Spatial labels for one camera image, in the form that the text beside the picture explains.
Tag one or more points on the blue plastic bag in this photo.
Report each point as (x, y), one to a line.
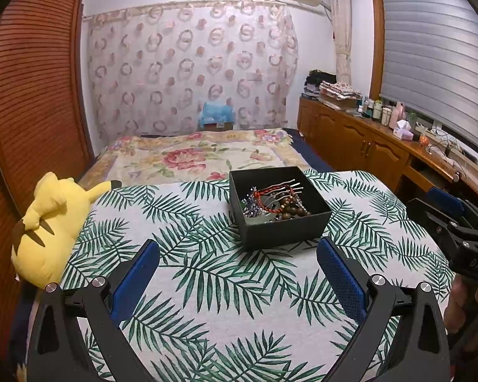
(217, 113)

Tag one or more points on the white power strip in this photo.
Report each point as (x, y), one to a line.
(428, 132)

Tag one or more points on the black square box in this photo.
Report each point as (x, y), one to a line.
(286, 230)

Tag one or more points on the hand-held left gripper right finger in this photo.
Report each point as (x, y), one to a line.
(342, 282)

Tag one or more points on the stack of dark clothes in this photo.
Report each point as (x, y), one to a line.
(318, 81)

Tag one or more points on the grey window blind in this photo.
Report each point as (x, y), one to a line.
(438, 55)

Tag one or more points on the long wooden cabinet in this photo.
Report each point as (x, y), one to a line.
(354, 143)

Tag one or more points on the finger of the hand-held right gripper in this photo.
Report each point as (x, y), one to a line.
(434, 223)
(446, 201)

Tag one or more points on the green leaf print cloth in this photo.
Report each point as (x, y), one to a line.
(223, 278)

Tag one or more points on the small orange figurine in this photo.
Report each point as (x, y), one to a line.
(424, 140)

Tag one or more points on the yellow plush toy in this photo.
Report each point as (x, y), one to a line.
(51, 227)

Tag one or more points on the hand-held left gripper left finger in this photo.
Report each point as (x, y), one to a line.
(133, 282)

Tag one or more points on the wooden louvered door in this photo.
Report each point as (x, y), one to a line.
(32, 87)

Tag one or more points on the group of cosmetic bottles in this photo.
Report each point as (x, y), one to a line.
(382, 113)

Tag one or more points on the stack of floral fabrics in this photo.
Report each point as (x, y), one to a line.
(338, 93)

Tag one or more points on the silver hair comb purple flowers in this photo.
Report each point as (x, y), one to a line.
(251, 205)

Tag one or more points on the floral bed blanket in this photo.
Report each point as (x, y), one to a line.
(175, 159)

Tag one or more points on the beige tied curtain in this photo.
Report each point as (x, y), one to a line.
(341, 28)

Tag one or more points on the person's right hand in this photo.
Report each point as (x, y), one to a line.
(456, 306)

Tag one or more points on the pink tissue box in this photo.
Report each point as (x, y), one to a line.
(404, 130)

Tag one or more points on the wooden window frame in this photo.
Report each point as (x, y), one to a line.
(376, 47)

